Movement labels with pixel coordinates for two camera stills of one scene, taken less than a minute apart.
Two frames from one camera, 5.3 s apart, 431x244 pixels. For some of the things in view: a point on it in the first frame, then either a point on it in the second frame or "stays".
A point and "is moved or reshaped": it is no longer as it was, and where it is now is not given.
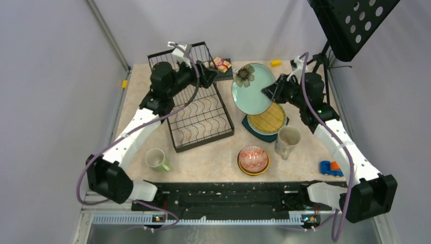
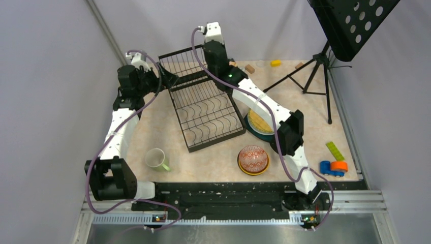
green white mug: [155, 158] stays
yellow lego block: [275, 63] stays
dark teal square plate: [270, 138] stays
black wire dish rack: [204, 118] is moved or reshaped
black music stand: [345, 24] stays
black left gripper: [206, 76] to [167, 78]
